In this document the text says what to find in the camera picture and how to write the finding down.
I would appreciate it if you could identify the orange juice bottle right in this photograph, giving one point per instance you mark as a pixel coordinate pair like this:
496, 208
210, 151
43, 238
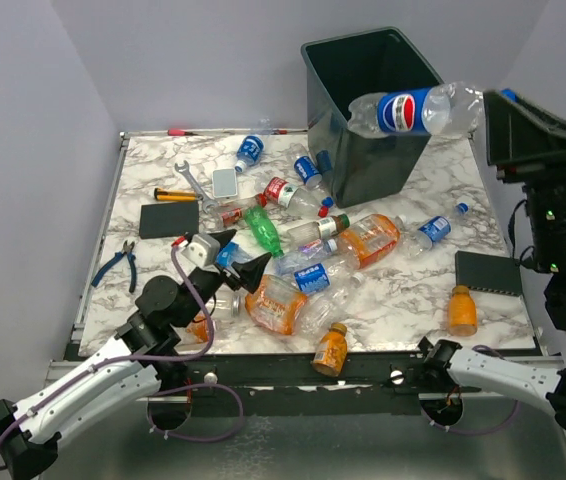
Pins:
462, 313

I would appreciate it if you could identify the white grey power bank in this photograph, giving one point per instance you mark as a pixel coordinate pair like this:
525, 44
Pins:
224, 183

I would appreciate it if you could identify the crushed orange label bottle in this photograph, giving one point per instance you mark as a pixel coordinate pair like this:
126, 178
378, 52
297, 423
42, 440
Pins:
275, 305

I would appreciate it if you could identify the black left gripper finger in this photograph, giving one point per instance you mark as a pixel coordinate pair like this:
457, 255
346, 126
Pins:
250, 273
224, 237

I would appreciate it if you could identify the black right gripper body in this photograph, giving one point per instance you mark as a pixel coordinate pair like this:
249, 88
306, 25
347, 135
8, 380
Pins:
555, 207

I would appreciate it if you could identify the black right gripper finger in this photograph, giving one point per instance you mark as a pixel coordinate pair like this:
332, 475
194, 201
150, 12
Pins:
544, 120
515, 143

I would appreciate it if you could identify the clear jar bottle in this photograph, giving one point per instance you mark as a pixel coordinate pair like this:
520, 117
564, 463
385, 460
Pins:
225, 304

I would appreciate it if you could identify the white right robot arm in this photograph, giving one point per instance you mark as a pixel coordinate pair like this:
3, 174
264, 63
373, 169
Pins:
450, 366

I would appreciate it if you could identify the black network switch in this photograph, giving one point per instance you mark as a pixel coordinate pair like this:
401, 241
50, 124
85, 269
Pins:
488, 273

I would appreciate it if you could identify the red screwdriver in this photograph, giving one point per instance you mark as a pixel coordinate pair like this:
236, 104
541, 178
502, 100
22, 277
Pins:
180, 133

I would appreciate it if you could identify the blue label pepsi bottle centre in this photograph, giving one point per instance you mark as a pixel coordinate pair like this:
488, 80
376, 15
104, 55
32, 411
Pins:
333, 271

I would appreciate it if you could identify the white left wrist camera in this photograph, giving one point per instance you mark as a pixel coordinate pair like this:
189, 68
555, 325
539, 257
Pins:
201, 249

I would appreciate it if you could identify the blue bottle cap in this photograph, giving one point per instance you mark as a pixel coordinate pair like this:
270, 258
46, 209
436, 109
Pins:
328, 202

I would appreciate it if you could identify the small orange juice bottle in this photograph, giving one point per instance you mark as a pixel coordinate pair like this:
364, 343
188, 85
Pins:
332, 351

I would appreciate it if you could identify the green plastic bottle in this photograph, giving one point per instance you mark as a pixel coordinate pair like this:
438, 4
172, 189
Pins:
263, 230

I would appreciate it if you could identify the large orange label bottle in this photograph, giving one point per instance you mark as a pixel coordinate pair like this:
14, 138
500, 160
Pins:
369, 240

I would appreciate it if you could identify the blue label crushed bottle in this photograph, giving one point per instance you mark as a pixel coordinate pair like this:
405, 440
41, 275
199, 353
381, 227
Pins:
232, 253

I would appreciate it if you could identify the pepsi bottle beside bin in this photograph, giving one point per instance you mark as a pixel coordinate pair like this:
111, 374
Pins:
307, 169

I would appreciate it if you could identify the silver wrench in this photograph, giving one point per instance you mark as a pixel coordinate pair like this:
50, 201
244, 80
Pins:
208, 203

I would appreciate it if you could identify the blue handled pliers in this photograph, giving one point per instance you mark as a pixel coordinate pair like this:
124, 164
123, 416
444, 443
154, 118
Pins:
127, 251

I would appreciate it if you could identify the dark green plastic bin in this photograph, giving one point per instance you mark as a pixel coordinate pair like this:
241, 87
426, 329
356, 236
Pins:
355, 169

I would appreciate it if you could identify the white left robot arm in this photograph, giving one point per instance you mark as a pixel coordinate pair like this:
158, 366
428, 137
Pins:
139, 360

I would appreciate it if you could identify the green cap tea bottle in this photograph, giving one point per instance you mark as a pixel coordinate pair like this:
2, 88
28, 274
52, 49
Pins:
323, 229

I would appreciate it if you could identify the red label water bottle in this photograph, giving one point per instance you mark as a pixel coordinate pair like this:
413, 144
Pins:
293, 198

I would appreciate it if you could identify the clear crushed bottle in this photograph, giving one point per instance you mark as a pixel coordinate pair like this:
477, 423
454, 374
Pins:
328, 305

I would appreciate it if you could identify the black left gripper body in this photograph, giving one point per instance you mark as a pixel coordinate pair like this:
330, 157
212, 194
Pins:
208, 284

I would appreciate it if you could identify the yellow utility knife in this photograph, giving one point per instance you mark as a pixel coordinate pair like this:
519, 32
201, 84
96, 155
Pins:
174, 196

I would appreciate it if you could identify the black flat box left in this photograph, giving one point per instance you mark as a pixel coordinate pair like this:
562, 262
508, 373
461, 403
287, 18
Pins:
162, 220

